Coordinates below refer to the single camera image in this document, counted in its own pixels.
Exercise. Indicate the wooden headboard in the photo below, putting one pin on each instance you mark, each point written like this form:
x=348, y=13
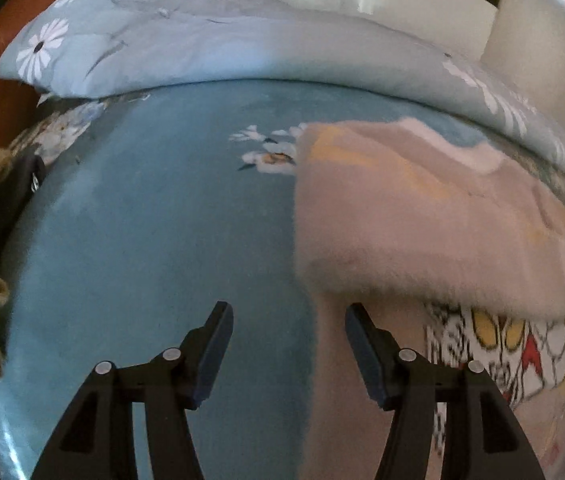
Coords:
x=27, y=35

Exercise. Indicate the pink fluffy cartoon-print sweater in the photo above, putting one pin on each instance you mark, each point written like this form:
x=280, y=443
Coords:
x=427, y=230

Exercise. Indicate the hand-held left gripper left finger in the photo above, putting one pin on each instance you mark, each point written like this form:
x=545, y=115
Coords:
x=212, y=355

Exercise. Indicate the dark cloth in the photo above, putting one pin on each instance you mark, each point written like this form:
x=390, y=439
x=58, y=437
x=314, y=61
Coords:
x=12, y=195

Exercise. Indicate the white curtain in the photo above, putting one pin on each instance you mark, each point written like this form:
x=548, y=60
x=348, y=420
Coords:
x=537, y=40

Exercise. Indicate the light blue daisy-print quilt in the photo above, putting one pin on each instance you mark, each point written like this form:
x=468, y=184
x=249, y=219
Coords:
x=242, y=45

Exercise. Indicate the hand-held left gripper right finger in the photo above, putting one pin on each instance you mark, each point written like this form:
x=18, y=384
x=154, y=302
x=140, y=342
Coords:
x=365, y=355

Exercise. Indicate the blue floral bed sheet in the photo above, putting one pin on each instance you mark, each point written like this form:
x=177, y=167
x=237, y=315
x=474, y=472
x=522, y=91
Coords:
x=162, y=230

